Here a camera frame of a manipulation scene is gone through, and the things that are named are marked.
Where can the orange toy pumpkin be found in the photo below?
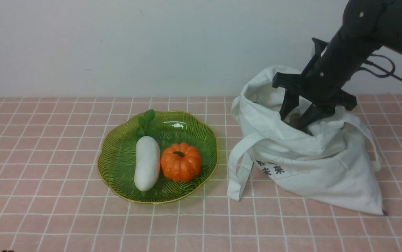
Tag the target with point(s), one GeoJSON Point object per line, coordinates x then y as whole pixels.
{"type": "Point", "coordinates": [180, 162]}

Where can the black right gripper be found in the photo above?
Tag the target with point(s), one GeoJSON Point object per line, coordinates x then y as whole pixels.
{"type": "Point", "coordinates": [320, 83]}

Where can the white radish with leaves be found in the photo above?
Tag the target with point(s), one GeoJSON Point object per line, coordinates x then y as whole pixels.
{"type": "Point", "coordinates": [147, 150]}

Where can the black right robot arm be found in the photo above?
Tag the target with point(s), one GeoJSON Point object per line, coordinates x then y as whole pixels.
{"type": "Point", "coordinates": [367, 25]}

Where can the white canvas tote bag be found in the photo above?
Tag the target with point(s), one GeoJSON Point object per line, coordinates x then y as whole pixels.
{"type": "Point", "coordinates": [334, 163]}

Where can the green ribbed glass plate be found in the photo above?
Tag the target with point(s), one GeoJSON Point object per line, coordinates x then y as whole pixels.
{"type": "Point", "coordinates": [117, 157]}

